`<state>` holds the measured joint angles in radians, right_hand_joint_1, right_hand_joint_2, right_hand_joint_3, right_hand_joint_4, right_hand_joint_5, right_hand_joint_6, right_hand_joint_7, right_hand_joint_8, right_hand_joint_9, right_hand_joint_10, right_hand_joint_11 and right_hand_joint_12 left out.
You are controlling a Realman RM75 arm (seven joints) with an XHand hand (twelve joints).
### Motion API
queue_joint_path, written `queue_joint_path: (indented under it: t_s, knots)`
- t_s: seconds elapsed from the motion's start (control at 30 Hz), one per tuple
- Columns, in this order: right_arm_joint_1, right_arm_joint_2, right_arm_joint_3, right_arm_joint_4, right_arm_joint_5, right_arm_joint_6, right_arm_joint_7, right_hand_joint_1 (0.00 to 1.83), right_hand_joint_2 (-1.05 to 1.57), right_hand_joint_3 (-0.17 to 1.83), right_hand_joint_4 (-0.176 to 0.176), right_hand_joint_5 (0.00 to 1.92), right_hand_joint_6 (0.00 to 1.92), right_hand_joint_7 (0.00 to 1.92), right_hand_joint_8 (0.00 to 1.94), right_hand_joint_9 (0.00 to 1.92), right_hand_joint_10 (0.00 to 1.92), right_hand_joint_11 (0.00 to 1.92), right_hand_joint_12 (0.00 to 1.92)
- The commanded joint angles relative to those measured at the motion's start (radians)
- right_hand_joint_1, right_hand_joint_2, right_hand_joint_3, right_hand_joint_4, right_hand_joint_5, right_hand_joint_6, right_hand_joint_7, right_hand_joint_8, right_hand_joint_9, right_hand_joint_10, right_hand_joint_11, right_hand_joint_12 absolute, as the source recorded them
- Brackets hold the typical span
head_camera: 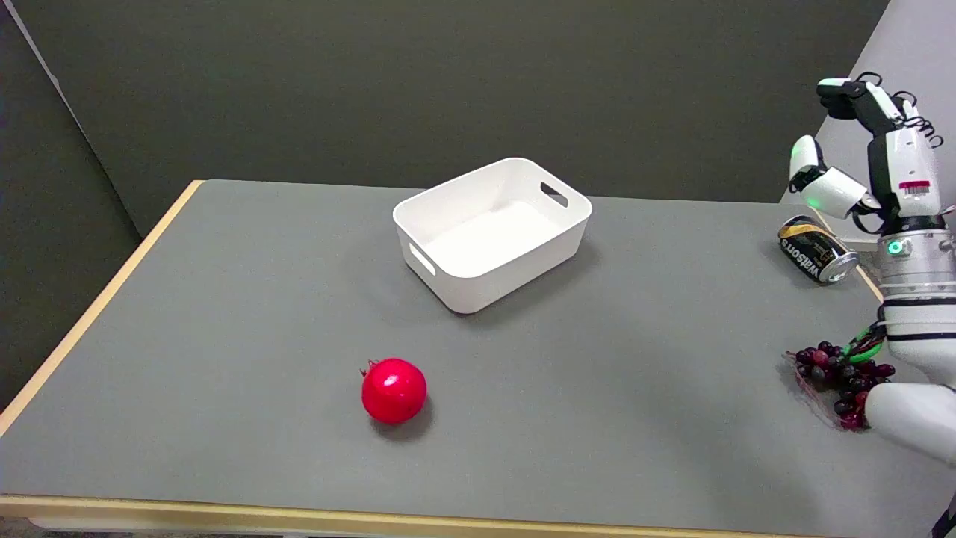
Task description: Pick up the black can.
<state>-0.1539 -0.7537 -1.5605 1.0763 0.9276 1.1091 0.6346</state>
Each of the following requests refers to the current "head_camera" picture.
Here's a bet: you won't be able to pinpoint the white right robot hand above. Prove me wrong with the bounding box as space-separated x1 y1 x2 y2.
789 72 953 235

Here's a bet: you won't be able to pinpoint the black watsons drink can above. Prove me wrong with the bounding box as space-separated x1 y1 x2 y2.
777 215 860 285

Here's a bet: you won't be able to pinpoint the dark red grape bunch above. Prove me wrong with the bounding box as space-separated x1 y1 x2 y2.
784 341 896 432

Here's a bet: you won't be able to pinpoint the white plastic storage basket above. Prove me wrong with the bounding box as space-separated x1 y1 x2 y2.
393 157 593 315

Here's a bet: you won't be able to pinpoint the red pomegranate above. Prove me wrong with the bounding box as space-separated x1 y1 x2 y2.
360 357 428 426

